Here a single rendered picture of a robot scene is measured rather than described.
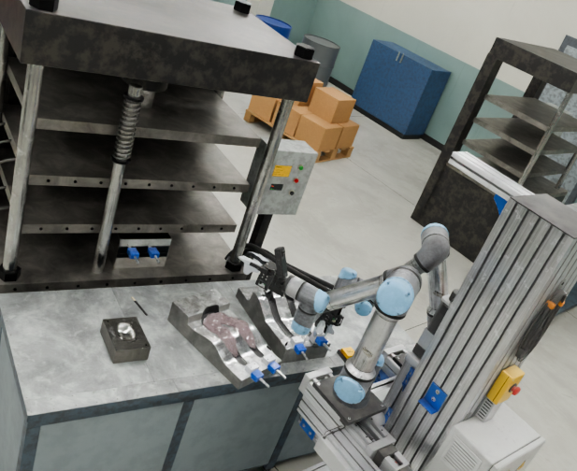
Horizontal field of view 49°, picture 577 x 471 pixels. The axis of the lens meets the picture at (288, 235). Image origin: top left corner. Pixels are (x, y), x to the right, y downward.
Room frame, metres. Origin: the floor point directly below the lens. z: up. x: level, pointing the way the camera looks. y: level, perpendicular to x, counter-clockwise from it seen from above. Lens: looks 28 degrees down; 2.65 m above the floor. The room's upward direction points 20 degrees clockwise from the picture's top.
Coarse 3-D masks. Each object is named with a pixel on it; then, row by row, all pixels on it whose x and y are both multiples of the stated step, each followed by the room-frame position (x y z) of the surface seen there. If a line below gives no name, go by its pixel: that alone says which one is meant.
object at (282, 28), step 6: (258, 18) 9.60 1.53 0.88; (264, 18) 9.84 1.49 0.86; (270, 18) 10.03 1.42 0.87; (270, 24) 9.50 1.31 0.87; (276, 24) 9.69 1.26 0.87; (282, 24) 9.87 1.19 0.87; (288, 24) 9.96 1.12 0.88; (276, 30) 9.53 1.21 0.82; (282, 30) 9.58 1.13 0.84; (288, 30) 9.68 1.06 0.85; (288, 36) 9.77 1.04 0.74
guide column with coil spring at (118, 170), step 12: (132, 84) 2.52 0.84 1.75; (132, 96) 2.50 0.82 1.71; (132, 120) 2.51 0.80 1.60; (120, 132) 2.51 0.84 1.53; (120, 156) 2.50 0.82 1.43; (120, 168) 2.50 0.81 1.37; (120, 180) 2.51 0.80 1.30; (108, 192) 2.50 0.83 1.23; (120, 192) 2.53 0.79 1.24; (108, 204) 2.50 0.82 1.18; (108, 216) 2.50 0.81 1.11; (108, 228) 2.51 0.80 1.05; (108, 240) 2.52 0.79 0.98; (96, 252) 2.50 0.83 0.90; (96, 264) 2.50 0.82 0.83
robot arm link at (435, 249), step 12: (432, 240) 2.38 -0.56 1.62; (444, 240) 2.39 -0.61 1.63; (420, 252) 2.35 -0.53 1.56; (432, 252) 2.34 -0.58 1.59; (444, 252) 2.36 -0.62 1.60; (408, 264) 2.35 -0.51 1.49; (420, 264) 2.32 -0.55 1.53; (432, 264) 2.32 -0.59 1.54; (372, 300) 2.33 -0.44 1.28; (360, 312) 2.31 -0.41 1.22
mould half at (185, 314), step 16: (176, 304) 2.32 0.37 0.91; (192, 304) 2.36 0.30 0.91; (208, 304) 2.41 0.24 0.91; (224, 304) 2.46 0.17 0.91; (176, 320) 2.30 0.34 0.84; (192, 320) 2.29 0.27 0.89; (240, 320) 2.41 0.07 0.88; (192, 336) 2.24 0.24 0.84; (208, 336) 2.20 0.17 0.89; (240, 336) 2.29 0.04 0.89; (256, 336) 2.35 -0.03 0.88; (208, 352) 2.17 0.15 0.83; (224, 352) 2.17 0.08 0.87; (240, 352) 2.22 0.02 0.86; (272, 352) 2.31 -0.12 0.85; (224, 368) 2.11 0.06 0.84; (240, 368) 2.13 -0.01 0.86; (240, 384) 2.06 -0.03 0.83
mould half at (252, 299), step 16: (240, 288) 2.70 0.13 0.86; (256, 288) 2.76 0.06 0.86; (240, 304) 2.66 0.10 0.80; (256, 304) 2.56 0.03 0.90; (256, 320) 2.53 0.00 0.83; (272, 320) 2.50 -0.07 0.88; (288, 320) 2.55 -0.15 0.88; (272, 336) 2.41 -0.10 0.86; (304, 336) 2.46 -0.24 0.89; (288, 352) 2.33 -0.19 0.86; (320, 352) 2.46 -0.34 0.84
